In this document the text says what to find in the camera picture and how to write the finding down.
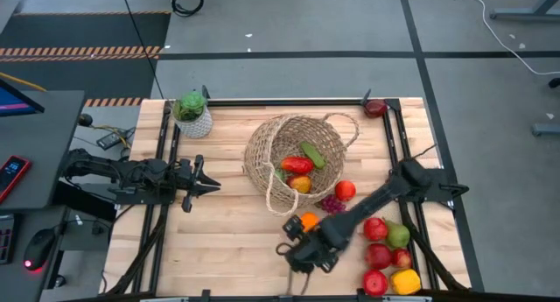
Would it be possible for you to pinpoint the red and yellow apple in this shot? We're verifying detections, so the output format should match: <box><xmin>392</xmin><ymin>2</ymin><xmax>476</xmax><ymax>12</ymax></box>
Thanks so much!
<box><xmin>285</xmin><ymin>173</ymin><xmax>313</xmax><ymax>195</ymax></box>

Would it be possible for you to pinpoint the small red apple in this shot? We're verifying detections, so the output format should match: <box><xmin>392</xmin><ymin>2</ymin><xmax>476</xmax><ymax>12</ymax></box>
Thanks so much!
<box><xmin>390</xmin><ymin>248</ymin><xmax>413</xmax><ymax>270</ymax></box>

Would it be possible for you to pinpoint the red-orange round fruit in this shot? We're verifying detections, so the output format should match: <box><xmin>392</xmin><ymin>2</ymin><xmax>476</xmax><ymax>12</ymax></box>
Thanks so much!
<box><xmin>334</xmin><ymin>179</ymin><xmax>357</xmax><ymax>202</ymax></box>

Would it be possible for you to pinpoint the dark red apple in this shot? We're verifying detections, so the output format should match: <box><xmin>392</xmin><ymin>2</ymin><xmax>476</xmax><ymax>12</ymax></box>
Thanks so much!
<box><xmin>364</xmin><ymin>98</ymin><xmax>389</xmax><ymax>119</ymax></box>

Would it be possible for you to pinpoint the grey desk leg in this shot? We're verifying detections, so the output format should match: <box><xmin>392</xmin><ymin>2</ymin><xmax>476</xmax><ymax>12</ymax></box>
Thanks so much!
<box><xmin>489</xmin><ymin>0</ymin><xmax>560</xmax><ymax>24</ymax></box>

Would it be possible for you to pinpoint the green cucumber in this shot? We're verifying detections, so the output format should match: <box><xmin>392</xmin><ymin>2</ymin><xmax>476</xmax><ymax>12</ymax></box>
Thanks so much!
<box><xmin>299</xmin><ymin>140</ymin><xmax>327</xmax><ymax>171</ymax></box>

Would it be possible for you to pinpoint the yellow bell pepper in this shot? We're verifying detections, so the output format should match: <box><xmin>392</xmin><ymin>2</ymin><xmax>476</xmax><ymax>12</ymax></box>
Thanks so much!
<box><xmin>389</xmin><ymin>268</ymin><xmax>423</xmax><ymax>297</ymax></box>

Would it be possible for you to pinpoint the succulent in white patterned pot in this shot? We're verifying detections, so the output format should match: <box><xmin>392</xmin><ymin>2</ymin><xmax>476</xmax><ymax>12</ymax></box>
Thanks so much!
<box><xmin>171</xmin><ymin>89</ymin><xmax>214</xmax><ymax>140</ymax></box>

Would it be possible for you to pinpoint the black power adapter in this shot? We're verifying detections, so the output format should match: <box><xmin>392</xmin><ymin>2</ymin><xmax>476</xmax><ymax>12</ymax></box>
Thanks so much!
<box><xmin>95</xmin><ymin>130</ymin><xmax>128</xmax><ymax>151</ymax></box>

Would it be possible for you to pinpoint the red bell pepper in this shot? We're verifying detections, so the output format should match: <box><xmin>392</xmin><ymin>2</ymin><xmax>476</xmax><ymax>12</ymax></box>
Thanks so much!
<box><xmin>280</xmin><ymin>156</ymin><xmax>315</xmax><ymax>176</ymax></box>

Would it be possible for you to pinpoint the coiled black cable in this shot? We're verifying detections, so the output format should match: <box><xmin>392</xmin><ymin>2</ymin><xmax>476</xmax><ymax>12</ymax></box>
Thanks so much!
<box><xmin>171</xmin><ymin>0</ymin><xmax>206</xmax><ymax>18</ymax></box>

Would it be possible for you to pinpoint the grey desk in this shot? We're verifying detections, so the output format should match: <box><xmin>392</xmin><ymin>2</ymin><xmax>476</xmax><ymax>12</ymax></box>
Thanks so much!
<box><xmin>0</xmin><ymin>205</ymin><xmax>71</xmax><ymax>302</ymax></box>

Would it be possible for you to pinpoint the thin black hanging cable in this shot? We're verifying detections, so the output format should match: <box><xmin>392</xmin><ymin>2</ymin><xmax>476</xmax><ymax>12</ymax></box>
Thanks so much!
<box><xmin>119</xmin><ymin>0</ymin><xmax>165</xmax><ymax>101</ymax></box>

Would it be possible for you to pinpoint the yellow cable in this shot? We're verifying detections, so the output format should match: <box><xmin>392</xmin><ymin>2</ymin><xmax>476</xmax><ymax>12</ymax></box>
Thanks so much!
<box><xmin>0</xmin><ymin>71</ymin><xmax>47</xmax><ymax>93</ymax></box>

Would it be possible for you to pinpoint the orange fruit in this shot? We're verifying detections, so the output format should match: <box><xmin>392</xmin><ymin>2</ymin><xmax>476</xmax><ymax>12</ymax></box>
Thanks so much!
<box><xmin>299</xmin><ymin>211</ymin><xmax>321</xmax><ymax>233</ymax></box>

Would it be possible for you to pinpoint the white cable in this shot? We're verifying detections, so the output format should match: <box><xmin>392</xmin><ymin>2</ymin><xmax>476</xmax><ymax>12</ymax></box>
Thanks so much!
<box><xmin>452</xmin><ymin>0</ymin><xmax>560</xmax><ymax>76</ymax></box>

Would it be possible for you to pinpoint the monitor with blue screen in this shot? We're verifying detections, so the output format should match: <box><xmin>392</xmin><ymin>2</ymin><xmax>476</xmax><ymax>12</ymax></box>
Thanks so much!
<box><xmin>0</xmin><ymin>78</ymin><xmax>46</xmax><ymax>118</ymax></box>

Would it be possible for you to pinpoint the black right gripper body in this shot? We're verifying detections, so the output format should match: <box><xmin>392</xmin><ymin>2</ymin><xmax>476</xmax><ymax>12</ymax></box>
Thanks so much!
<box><xmin>286</xmin><ymin>234</ymin><xmax>341</xmax><ymax>276</ymax></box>

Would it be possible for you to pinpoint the purple grape bunch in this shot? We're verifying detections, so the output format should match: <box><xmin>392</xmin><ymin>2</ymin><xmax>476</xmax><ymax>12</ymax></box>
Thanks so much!
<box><xmin>315</xmin><ymin>194</ymin><xmax>347</xmax><ymax>215</ymax></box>

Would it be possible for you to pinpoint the red smartphone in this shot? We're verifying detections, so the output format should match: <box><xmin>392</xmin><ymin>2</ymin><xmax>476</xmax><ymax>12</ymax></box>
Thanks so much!
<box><xmin>0</xmin><ymin>155</ymin><xmax>32</xmax><ymax>205</ymax></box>

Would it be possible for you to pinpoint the woven wicker basket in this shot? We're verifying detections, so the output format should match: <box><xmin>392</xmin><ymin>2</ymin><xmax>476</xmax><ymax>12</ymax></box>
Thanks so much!
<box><xmin>242</xmin><ymin>112</ymin><xmax>361</xmax><ymax>218</ymax></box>

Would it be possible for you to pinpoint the green pear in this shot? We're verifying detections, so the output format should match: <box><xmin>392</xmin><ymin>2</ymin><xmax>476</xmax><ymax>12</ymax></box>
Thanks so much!
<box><xmin>384</xmin><ymin>220</ymin><xmax>411</xmax><ymax>249</ymax></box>

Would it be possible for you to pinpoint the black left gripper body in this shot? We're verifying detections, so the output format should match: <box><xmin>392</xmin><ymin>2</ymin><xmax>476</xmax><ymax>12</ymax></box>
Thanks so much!
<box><xmin>174</xmin><ymin>154</ymin><xmax>206</xmax><ymax>214</ymax></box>

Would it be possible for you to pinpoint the black mat with hazard stripes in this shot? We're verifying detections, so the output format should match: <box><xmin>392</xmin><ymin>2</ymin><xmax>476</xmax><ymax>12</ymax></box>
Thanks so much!
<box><xmin>0</xmin><ymin>11</ymin><xmax>172</xmax><ymax>108</ymax></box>

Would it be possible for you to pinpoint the black computer mouse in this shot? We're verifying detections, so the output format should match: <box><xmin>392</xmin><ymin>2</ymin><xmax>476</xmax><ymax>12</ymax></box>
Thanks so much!
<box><xmin>22</xmin><ymin>228</ymin><xmax>57</xmax><ymax>272</ymax></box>

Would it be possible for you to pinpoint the grey furniture foot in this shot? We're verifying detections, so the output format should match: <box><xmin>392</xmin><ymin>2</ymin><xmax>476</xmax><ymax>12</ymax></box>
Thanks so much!
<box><xmin>532</xmin><ymin>123</ymin><xmax>560</xmax><ymax>138</ymax></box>

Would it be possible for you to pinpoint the black keyboard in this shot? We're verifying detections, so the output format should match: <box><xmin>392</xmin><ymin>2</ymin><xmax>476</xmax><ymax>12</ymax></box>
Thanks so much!
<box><xmin>0</xmin><ymin>214</ymin><xmax>17</xmax><ymax>266</ymax></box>

